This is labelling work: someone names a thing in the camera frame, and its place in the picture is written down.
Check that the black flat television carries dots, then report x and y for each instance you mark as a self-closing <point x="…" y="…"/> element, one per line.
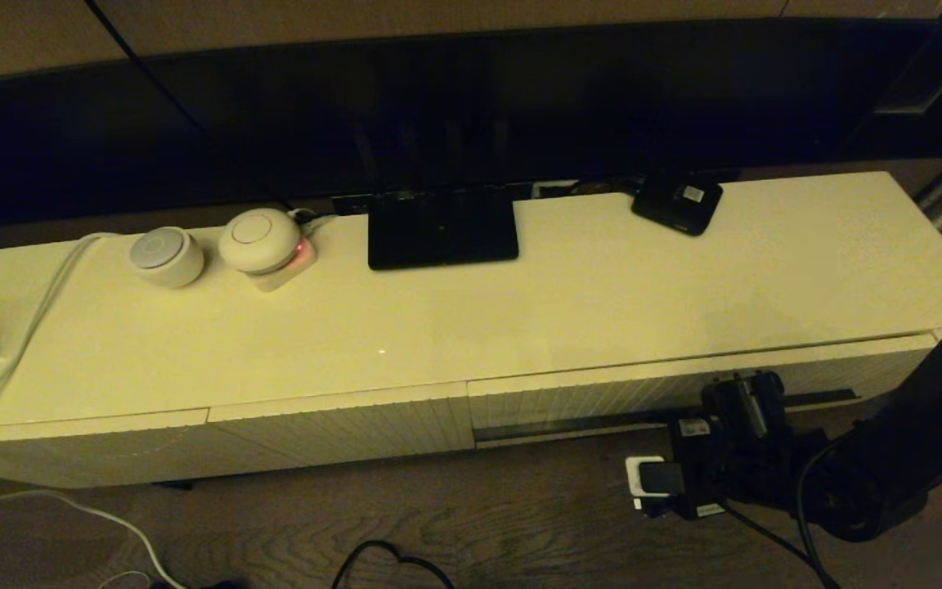
<point x="438" y="106"/>

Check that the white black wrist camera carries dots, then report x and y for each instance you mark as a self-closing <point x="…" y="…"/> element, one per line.
<point x="652" y="483"/>

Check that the white speaker with grey top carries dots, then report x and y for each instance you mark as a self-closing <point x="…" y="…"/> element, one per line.
<point x="165" y="258"/>

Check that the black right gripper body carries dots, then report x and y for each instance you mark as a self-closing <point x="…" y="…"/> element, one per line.
<point x="737" y="450"/>

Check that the white power strip red light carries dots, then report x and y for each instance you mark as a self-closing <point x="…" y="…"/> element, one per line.
<point x="287" y="276"/>

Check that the black television base plate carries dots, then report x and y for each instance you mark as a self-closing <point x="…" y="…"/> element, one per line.
<point x="442" y="233"/>

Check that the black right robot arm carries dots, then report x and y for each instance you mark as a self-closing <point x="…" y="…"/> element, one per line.
<point x="904" y="442"/>

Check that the white dome-shaped device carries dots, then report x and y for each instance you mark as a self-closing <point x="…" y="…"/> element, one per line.
<point x="258" y="241"/>

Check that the black set-top box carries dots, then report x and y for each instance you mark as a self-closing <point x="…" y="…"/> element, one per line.
<point x="675" y="209"/>

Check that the white pull-out drawer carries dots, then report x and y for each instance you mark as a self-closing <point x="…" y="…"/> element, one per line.
<point x="602" y="397"/>

